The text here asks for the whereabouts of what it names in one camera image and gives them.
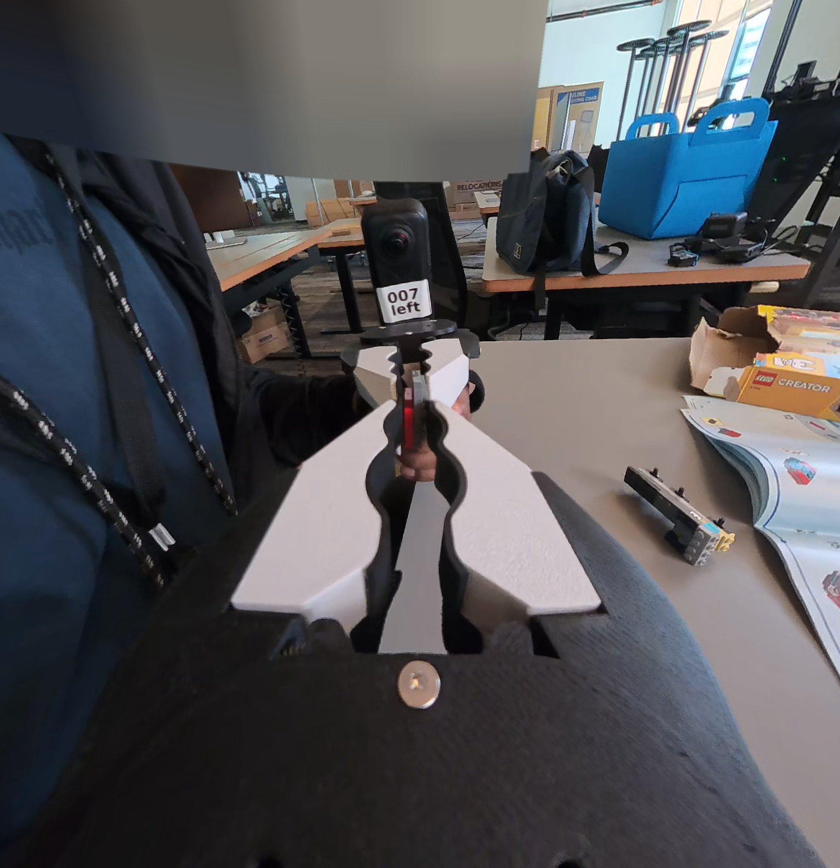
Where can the blue sweatshirt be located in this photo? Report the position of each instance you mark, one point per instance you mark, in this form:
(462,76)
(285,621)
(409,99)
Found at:
(40,407)

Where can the grey black brick assembly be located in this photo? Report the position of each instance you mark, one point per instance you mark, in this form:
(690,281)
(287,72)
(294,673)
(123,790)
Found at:
(670,508)

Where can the yellow toy brick box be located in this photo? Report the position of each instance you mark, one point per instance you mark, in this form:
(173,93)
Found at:
(799,386)

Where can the blue felt tote bag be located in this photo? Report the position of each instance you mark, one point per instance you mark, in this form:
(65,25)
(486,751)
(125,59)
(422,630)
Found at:
(677,183)

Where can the person's left forearm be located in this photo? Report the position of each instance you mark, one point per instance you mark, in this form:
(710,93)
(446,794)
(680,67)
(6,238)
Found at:
(298,413)

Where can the dark blue backpack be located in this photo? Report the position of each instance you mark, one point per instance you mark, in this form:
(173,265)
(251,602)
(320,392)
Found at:
(542,217)

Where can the cluster of black stools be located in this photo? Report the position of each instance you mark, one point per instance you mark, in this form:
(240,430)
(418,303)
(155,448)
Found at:
(670,68)

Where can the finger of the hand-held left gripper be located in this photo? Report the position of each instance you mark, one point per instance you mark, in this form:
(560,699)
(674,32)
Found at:
(374,373)
(447,373)

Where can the flat cardboard cartons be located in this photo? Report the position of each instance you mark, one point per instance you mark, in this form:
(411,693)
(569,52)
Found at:
(575,115)

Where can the orange-edged office desk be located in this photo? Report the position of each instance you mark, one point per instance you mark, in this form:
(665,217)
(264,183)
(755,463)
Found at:
(270,247)

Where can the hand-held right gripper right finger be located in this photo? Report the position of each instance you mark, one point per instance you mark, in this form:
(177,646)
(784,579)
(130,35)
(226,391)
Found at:
(521,542)

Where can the open instruction booklet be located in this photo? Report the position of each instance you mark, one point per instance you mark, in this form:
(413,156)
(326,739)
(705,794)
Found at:
(799,488)

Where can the dark grey brick plate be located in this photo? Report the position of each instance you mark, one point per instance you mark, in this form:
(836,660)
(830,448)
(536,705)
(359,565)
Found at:
(416,390)

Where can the black monitor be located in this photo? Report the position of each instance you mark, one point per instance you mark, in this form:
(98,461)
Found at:
(799,156)

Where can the red brick plate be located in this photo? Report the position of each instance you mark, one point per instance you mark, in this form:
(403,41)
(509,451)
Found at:
(407,427)

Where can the person's left hand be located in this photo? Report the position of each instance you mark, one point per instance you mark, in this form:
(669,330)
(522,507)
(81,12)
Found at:
(416,464)

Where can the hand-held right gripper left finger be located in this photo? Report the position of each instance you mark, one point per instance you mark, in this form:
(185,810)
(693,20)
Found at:
(311,542)

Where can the grey background desk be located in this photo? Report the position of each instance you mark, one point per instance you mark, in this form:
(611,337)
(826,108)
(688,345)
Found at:
(636,261)

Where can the black camera gear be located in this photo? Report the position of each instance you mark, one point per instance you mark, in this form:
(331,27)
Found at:
(725,234)

